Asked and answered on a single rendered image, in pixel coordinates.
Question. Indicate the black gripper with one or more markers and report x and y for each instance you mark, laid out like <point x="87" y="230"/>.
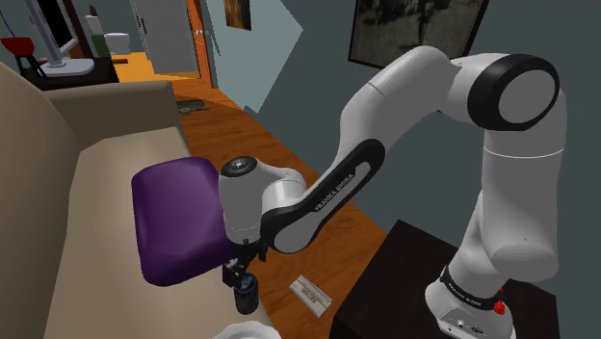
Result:
<point x="245" y="253"/>

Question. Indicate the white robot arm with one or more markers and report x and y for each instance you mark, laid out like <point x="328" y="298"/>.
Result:
<point x="516" y="187"/>

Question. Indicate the dark blue cup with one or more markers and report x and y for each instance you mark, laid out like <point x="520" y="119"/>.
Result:
<point x="246" y="296"/>

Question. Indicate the purple cushion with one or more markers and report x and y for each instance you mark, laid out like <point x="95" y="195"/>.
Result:
<point x="178" y="220"/>

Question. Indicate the white plate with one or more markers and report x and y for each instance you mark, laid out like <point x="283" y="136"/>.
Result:
<point x="246" y="331"/>

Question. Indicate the grey flat box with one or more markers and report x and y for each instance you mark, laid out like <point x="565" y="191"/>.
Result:
<point x="311" y="296"/>

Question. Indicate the dark robot stand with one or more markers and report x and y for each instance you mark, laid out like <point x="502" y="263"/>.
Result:
<point x="389" y="291"/>

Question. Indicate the beige sofa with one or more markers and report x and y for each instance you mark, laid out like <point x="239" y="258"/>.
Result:
<point x="94" y="225"/>

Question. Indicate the dark round floor object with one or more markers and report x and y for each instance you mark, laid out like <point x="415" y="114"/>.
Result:
<point x="192" y="107"/>

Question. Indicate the orange door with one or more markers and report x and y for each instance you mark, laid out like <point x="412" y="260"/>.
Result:
<point x="199" y="51"/>

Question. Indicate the grey door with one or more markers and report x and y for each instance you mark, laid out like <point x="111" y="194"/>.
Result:
<point x="169" y="37"/>

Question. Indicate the dark side table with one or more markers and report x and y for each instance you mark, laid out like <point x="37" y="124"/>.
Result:
<point x="94" y="73"/>

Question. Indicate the white toilet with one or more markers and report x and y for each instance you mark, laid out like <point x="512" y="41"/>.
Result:
<point x="117" y="43"/>

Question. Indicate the white framed monitor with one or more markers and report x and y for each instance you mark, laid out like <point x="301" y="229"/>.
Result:
<point x="54" y="33"/>

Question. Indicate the red stool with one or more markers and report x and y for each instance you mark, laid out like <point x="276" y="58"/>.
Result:
<point x="18" y="47"/>

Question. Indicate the small brown wall picture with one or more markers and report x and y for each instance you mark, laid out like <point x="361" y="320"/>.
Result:
<point x="237" y="14"/>

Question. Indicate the large dark wall picture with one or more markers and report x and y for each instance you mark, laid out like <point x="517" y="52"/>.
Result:
<point x="413" y="28"/>

